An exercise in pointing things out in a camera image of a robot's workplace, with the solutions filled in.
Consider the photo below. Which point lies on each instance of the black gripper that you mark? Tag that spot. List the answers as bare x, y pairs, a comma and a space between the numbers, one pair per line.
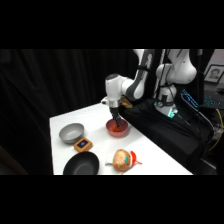
116, 113

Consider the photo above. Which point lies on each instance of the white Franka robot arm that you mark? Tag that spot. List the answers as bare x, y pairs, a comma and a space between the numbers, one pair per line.
115, 88

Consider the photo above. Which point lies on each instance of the pink bowl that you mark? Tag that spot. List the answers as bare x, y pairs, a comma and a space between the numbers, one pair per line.
117, 131

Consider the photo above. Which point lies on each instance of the grey bowl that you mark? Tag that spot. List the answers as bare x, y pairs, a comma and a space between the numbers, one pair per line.
71, 132

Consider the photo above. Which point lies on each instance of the tan plush toy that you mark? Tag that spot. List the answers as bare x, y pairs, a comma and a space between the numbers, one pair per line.
120, 160

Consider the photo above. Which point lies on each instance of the orange block with blue screen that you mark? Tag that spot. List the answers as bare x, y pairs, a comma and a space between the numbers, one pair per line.
83, 144

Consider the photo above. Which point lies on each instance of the black draped robot stand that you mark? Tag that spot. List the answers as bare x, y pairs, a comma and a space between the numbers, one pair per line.
160, 128

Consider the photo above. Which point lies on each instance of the black frying pan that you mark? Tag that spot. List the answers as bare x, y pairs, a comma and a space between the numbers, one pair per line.
81, 164

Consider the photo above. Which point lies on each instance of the small green light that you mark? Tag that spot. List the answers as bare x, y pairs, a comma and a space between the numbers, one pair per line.
171, 113

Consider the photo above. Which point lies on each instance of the blue lit device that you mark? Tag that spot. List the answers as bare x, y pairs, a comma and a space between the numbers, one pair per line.
188, 98

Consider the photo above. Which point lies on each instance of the black curtain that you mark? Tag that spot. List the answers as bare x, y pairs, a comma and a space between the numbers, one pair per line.
36, 100

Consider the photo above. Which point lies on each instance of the framed portrait picture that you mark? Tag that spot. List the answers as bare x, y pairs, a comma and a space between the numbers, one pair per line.
214, 73

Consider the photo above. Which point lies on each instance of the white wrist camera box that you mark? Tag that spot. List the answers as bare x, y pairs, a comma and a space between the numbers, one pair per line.
105, 101

